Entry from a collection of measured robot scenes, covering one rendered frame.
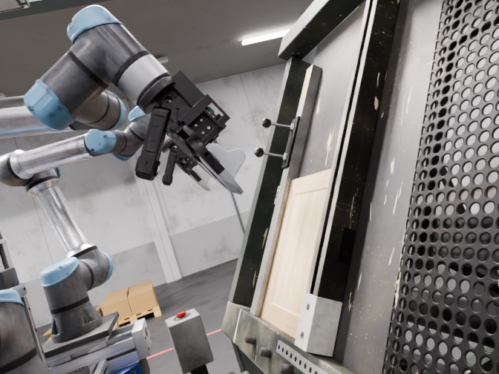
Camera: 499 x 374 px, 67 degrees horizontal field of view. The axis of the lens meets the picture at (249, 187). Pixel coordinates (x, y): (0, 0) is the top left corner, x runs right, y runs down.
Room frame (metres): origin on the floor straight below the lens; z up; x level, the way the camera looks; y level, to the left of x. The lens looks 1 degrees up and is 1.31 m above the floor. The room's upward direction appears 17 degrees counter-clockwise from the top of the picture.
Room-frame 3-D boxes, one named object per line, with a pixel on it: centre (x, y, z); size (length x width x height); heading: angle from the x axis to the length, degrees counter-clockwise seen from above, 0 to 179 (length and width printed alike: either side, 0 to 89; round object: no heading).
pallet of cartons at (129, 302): (5.74, 2.23, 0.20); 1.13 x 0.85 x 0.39; 11
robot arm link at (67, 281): (1.22, 0.66, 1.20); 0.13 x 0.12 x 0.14; 167
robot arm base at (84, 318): (1.22, 0.66, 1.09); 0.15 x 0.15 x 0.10
